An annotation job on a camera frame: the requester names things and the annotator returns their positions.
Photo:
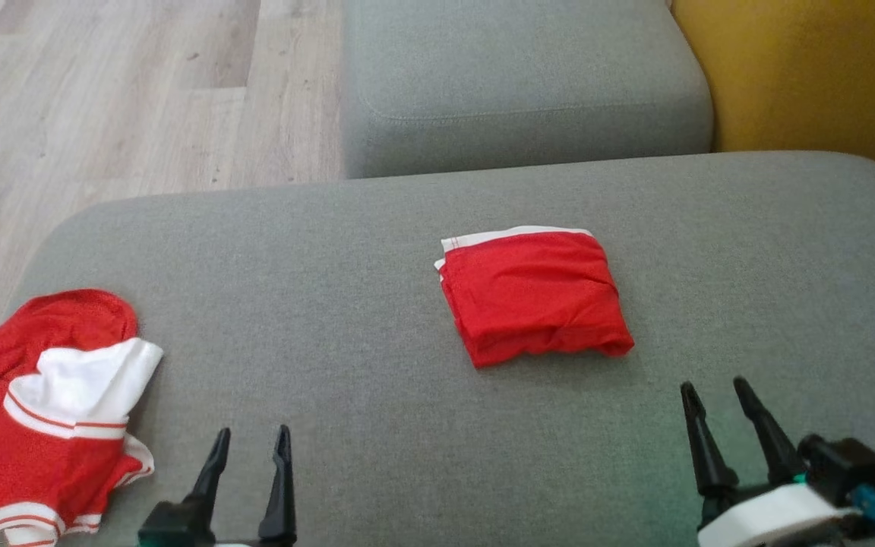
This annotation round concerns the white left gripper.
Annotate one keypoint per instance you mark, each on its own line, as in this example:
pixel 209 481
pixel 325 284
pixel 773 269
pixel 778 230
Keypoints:
pixel 255 542

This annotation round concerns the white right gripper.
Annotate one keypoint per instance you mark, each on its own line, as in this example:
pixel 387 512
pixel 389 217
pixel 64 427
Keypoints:
pixel 772 520

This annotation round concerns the red white basketball jersey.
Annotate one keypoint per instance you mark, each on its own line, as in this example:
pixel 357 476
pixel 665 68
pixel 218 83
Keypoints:
pixel 35 425

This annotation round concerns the red shorts white trim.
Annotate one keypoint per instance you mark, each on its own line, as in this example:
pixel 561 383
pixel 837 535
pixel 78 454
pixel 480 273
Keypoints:
pixel 532 296

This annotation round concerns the grey sofa seat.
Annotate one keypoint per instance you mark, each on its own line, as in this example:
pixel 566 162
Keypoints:
pixel 445 456

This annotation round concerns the yellow cushion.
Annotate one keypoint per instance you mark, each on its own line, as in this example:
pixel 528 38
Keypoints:
pixel 810 68

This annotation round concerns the grey sofa cushion block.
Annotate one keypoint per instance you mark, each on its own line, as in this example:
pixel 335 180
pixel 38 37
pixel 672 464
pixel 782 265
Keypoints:
pixel 521 76

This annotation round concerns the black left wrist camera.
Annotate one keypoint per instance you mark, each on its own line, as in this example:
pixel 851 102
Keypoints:
pixel 168 526

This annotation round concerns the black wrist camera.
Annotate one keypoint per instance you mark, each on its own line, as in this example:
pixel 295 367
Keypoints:
pixel 844 463
pixel 168 526

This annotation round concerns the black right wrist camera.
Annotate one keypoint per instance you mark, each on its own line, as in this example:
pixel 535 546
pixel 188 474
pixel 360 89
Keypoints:
pixel 844 463

